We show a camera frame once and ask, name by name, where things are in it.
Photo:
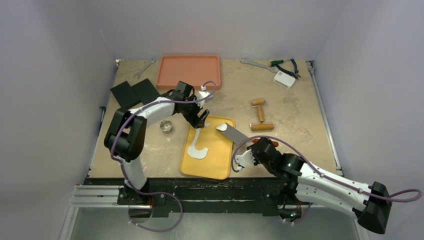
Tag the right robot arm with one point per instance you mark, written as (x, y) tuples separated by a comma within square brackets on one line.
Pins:
[(306, 182)]

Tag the wooden dough roller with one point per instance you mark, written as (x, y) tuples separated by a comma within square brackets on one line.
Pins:
[(261, 126)]

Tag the white dough ball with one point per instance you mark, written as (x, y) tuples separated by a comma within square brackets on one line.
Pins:
[(193, 141)]

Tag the yellow tray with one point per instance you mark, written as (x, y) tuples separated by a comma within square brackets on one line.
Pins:
[(216, 165)]

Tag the silver wrench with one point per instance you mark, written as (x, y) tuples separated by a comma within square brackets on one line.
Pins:
[(256, 64), (138, 74)]

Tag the left silver wrench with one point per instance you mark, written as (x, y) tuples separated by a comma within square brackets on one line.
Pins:
[(138, 74)]

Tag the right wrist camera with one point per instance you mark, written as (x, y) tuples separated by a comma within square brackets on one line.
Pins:
[(244, 160)]

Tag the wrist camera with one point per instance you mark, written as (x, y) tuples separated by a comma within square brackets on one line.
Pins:
[(244, 160), (203, 94)]

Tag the aluminium frame rail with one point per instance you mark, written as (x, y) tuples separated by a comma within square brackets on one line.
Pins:
[(92, 196)]

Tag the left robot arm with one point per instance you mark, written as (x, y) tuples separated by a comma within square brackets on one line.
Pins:
[(125, 136)]

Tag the round cut dough wrapper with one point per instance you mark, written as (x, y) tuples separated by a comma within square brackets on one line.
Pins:
[(222, 127)]

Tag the black block left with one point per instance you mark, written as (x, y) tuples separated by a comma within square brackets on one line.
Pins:
[(125, 95)]

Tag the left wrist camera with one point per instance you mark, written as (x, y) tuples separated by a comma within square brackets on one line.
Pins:
[(203, 94)]

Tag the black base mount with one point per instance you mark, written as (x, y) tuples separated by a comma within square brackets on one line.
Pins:
[(268, 196)]

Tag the metal ring cutter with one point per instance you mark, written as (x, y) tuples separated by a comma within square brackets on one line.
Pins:
[(166, 126)]

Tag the right silver wrench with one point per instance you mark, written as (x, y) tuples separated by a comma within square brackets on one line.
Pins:
[(256, 64)]

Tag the pink tray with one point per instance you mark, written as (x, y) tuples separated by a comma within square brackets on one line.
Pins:
[(193, 69)]

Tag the white small box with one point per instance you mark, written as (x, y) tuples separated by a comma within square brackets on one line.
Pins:
[(284, 79)]

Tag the black block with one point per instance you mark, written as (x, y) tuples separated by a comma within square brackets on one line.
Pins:
[(125, 95), (145, 91)]

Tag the black block right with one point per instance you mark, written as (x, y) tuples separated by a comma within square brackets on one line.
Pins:
[(145, 91)]

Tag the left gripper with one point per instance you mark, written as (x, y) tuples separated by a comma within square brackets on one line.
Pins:
[(195, 121)]

